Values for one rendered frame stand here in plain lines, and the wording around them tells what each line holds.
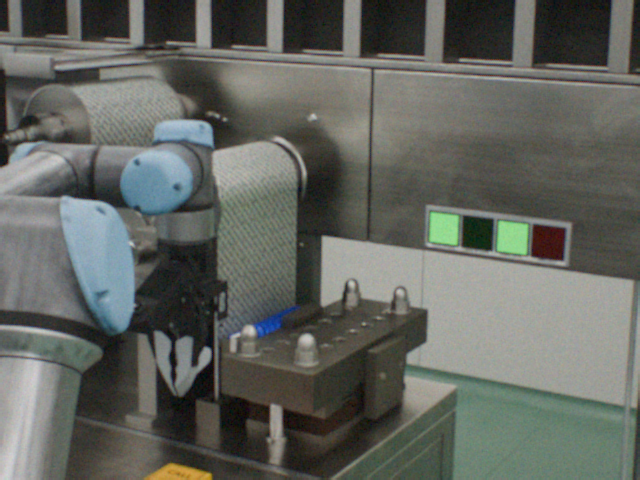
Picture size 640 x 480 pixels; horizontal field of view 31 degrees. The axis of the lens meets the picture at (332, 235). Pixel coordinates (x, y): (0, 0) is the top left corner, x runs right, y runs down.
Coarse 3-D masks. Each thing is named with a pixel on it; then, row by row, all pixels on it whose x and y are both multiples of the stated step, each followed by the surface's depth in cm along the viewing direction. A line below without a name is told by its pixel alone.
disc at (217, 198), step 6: (216, 180) 175; (216, 186) 175; (216, 192) 175; (216, 198) 175; (216, 204) 175; (216, 210) 175; (150, 216) 182; (216, 216) 176; (150, 222) 182; (216, 222) 176; (216, 228) 176
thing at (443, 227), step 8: (432, 216) 194; (440, 216) 193; (448, 216) 192; (456, 216) 192; (432, 224) 194; (440, 224) 193; (448, 224) 193; (456, 224) 192; (432, 232) 194; (440, 232) 194; (448, 232) 193; (456, 232) 192; (432, 240) 195; (440, 240) 194; (448, 240) 193; (456, 240) 192
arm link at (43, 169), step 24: (24, 144) 142; (48, 144) 141; (72, 144) 142; (0, 168) 126; (24, 168) 127; (48, 168) 131; (72, 168) 137; (0, 192) 118; (24, 192) 122; (48, 192) 128; (72, 192) 136
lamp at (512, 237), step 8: (504, 224) 188; (512, 224) 187; (520, 224) 186; (504, 232) 188; (512, 232) 187; (520, 232) 187; (504, 240) 188; (512, 240) 188; (520, 240) 187; (504, 248) 188; (512, 248) 188; (520, 248) 187
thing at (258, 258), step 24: (288, 216) 195; (240, 240) 183; (264, 240) 189; (288, 240) 196; (240, 264) 184; (264, 264) 190; (288, 264) 197; (240, 288) 185; (264, 288) 191; (288, 288) 198; (216, 312) 180; (240, 312) 186; (264, 312) 192; (216, 336) 181
